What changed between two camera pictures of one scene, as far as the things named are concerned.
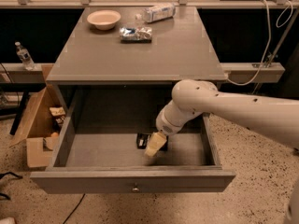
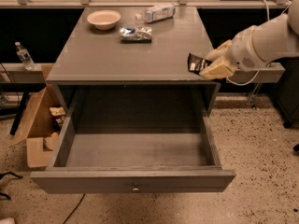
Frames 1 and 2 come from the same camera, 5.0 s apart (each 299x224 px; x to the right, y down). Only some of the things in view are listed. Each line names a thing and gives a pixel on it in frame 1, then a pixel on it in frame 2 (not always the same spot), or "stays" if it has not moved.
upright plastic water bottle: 24,56 stays
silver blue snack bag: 135,35 stays
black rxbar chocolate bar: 142,140 → 195,64
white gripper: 164,126 → 242,54
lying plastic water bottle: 157,12 stays
